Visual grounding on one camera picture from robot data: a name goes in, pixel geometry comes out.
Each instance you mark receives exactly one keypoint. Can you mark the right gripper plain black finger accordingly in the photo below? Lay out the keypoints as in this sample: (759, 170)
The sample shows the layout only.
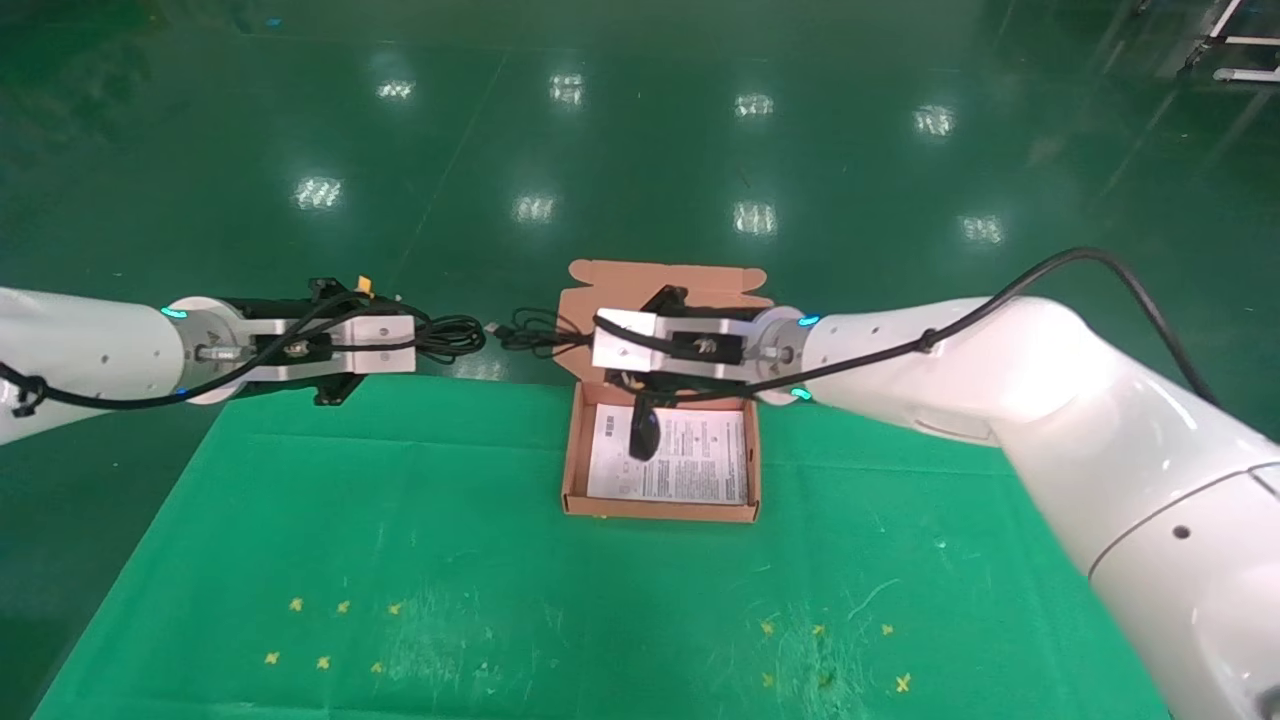
(668, 298)

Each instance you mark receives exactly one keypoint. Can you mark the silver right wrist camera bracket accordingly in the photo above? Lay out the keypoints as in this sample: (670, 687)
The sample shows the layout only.
(625, 345)

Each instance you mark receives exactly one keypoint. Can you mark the white metal frame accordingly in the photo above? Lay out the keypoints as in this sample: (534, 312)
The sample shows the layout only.
(1255, 41)

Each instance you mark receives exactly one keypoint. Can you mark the right gripper yellow-tagged black finger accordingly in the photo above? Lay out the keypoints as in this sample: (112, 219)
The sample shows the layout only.
(640, 385)

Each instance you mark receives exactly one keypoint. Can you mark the white printed instruction sheet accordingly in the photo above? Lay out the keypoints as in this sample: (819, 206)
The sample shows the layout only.
(700, 460)

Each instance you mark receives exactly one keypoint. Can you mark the left gripper yellow-tagged black finger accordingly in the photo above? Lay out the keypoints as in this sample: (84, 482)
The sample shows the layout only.
(340, 289)

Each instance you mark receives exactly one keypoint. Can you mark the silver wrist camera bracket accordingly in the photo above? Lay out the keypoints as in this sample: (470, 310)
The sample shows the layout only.
(385, 345)
(625, 345)

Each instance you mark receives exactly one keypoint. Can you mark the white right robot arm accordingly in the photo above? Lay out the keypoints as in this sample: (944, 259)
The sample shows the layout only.
(1100, 450)

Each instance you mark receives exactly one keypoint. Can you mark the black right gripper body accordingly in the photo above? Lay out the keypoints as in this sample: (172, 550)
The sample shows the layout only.
(710, 385)

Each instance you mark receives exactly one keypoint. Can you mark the green table cloth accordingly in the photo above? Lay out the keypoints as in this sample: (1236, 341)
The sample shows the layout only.
(600, 600)

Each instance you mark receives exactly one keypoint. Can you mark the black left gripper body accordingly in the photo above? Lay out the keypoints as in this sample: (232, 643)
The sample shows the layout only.
(300, 308)

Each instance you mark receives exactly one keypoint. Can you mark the open brown cardboard box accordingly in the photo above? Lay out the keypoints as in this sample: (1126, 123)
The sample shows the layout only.
(700, 512)

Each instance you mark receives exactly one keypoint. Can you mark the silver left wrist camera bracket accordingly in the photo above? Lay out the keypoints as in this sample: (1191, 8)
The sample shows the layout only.
(385, 345)

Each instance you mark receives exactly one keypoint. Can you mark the left gripper plain black finger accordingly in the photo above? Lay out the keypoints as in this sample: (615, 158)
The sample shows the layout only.
(338, 390)

